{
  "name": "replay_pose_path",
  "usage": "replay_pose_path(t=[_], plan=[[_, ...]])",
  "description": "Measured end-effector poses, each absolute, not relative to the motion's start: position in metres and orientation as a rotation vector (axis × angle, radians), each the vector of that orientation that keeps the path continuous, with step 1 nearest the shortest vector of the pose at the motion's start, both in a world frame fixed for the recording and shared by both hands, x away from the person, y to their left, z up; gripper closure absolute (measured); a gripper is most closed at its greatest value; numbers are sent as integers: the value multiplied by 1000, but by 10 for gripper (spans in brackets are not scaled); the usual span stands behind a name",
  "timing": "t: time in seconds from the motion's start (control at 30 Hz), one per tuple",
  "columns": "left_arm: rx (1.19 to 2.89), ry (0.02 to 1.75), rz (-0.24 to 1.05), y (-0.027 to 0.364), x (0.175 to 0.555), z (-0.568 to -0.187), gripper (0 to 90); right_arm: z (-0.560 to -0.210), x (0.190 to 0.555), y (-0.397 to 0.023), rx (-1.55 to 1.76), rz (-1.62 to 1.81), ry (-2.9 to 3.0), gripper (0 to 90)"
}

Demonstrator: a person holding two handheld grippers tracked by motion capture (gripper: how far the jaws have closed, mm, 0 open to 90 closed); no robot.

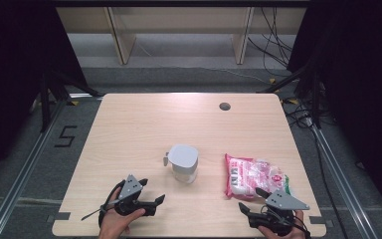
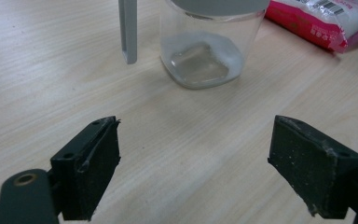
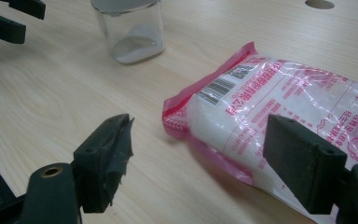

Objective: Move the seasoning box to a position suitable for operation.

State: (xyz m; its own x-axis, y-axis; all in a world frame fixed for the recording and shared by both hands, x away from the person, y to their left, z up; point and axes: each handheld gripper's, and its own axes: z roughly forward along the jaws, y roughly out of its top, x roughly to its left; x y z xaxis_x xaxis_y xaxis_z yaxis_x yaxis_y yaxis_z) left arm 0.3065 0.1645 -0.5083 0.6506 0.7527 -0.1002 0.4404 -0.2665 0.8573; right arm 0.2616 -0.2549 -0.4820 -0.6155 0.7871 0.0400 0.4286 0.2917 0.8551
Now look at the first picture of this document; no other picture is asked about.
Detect clear jar with white lid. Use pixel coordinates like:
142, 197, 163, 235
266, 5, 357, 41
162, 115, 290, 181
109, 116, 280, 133
162, 143, 200, 184

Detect bundle of black cables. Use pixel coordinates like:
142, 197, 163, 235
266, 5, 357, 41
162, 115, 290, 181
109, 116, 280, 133
247, 6, 295, 78

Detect black metal stand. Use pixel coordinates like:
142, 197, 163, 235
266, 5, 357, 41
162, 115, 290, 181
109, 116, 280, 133
258, 61, 323, 129
39, 69, 101, 133

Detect pink and white plastic bag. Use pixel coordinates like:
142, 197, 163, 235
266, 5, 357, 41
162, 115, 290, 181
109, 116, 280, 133
224, 152, 294, 201

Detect person's right hand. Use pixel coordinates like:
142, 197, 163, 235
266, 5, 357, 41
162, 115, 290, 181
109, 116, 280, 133
257, 209, 308, 239

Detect aluminium floor rail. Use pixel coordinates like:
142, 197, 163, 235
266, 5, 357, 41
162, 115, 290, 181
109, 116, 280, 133
310, 124, 380, 239
0, 99, 68, 239

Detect black curtain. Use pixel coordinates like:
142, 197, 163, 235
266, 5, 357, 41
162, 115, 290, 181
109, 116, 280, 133
0, 0, 89, 187
286, 0, 382, 227

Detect tangle of floor cables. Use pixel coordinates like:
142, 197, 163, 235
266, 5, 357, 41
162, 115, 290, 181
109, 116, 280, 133
281, 95, 315, 129

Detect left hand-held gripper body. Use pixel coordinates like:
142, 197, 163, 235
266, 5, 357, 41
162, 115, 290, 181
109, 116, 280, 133
113, 173, 157, 217

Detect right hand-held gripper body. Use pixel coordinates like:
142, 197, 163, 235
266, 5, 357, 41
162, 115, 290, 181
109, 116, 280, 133
247, 188, 311, 237

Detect grey strap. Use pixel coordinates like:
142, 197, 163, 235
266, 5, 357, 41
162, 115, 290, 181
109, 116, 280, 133
81, 198, 121, 222

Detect light wooden shelf unit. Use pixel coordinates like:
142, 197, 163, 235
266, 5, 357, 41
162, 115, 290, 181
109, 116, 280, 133
56, 6, 308, 66

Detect person's left hand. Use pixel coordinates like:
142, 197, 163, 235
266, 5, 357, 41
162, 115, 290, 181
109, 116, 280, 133
97, 207, 146, 239

